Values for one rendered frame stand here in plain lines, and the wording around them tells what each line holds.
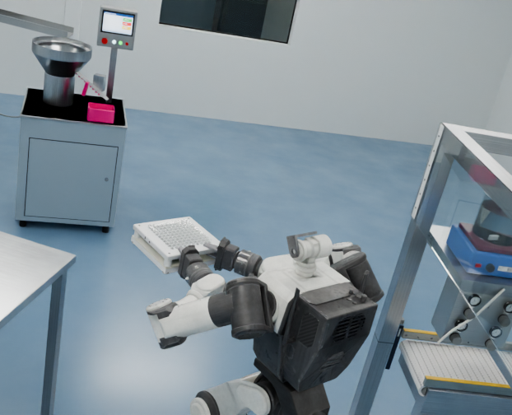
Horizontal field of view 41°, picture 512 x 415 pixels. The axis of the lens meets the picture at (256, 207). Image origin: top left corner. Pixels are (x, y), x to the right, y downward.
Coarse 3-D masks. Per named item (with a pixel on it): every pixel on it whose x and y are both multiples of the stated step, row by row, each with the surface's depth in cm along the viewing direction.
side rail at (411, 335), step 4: (404, 332) 255; (408, 332) 255; (412, 332) 255; (404, 336) 255; (408, 336) 256; (412, 336) 256; (416, 336) 256; (420, 336) 256; (424, 336) 256; (428, 336) 256; (432, 336) 256; (436, 336) 257; (424, 340) 257; (428, 340) 257; (432, 340) 257; (436, 340) 257; (460, 344) 259; (464, 344) 259; (468, 344) 259
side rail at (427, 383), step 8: (424, 384) 231; (432, 384) 231; (440, 384) 231; (448, 384) 232; (456, 384) 232; (464, 384) 232; (480, 392) 234; (488, 392) 235; (496, 392) 235; (504, 392) 235
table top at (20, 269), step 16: (0, 240) 258; (16, 240) 261; (0, 256) 249; (16, 256) 251; (32, 256) 253; (48, 256) 255; (64, 256) 257; (0, 272) 240; (16, 272) 242; (32, 272) 244; (48, 272) 246; (64, 272) 253; (0, 288) 231; (16, 288) 233; (32, 288) 235; (0, 304) 223; (16, 304) 225; (0, 320) 216
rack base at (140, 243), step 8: (136, 240) 251; (144, 240) 251; (144, 248) 246; (152, 248) 247; (152, 256) 242; (160, 256) 243; (200, 256) 248; (208, 256) 250; (160, 264) 239; (176, 264) 240; (208, 264) 248; (168, 272) 238
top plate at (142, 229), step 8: (136, 224) 251; (144, 224) 252; (144, 232) 247; (152, 232) 248; (208, 232) 256; (152, 240) 242; (160, 240) 243; (216, 240) 252; (160, 248) 238; (168, 248) 240; (200, 248) 244; (168, 256) 235; (176, 256) 237
